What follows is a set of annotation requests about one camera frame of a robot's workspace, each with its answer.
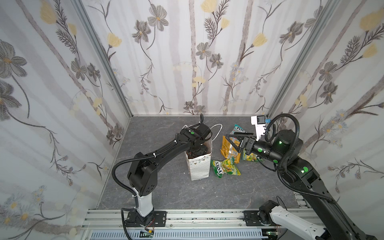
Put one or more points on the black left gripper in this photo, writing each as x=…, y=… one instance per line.
x=197, y=147

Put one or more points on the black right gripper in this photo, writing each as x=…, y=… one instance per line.
x=247, y=144

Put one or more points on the teal candy snack bag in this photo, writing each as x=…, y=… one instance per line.
x=237, y=129

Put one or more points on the cartoon animal paper bag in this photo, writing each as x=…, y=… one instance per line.
x=199, y=165

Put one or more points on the yellow chips snack bag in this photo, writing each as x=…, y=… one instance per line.
x=228, y=151

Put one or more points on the green yellow snack bag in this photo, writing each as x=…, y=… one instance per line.
x=251, y=157
x=226, y=166

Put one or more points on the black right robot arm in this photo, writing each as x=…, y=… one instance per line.
x=281, y=147

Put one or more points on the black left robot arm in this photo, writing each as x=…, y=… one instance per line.
x=143, y=172

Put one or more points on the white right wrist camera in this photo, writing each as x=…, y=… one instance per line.
x=260, y=125

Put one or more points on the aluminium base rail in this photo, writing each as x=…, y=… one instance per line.
x=235, y=224

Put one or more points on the aluminium right corner post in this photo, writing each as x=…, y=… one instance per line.
x=314, y=35

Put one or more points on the aluminium corner post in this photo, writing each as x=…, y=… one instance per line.
x=101, y=53
x=314, y=35

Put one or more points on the aluminium left corner post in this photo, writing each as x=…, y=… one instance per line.
x=101, y=53

